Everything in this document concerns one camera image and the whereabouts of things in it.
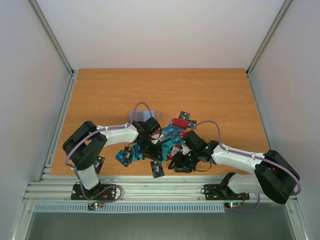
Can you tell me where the blue card left bottom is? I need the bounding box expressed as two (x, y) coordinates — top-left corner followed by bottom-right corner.
(115, 150), (130, 167)

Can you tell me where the red card upper right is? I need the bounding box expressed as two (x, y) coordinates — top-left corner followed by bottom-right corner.
(171, 118), (189, 130)

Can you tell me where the black VIP card left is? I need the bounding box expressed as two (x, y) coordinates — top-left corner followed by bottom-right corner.
(122, 146), (134, 164)

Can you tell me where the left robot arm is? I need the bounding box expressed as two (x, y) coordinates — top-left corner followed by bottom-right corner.
(62, 117), (163, 199)

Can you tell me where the blue slotted cable duct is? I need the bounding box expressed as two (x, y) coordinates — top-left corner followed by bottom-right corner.
(33, 202), (225, 214)

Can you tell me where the left base plate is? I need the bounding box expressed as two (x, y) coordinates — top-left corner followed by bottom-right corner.
(70, 183), (117, 201)

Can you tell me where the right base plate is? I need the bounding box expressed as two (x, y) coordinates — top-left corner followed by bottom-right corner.
(203, 184), (250, 201)

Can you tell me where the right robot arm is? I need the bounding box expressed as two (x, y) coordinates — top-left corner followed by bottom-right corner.
(169, 131), (300, 205)

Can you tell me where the black card lone left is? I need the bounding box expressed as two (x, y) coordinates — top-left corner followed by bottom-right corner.
(94, 156), (105, 174)

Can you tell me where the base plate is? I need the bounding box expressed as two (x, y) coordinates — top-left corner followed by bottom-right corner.
(70, 183), (117, 201)
(203, 184), (250, 201)

